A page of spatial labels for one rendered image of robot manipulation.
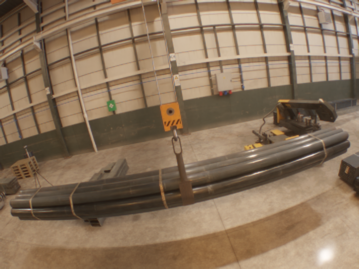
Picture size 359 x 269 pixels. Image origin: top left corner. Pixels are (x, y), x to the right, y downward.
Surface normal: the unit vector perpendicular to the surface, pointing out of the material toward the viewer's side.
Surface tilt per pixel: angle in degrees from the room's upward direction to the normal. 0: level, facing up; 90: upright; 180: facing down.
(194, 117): 90
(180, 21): 90
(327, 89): 90
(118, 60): 90
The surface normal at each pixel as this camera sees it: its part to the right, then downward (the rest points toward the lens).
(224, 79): 0.09, 0.30
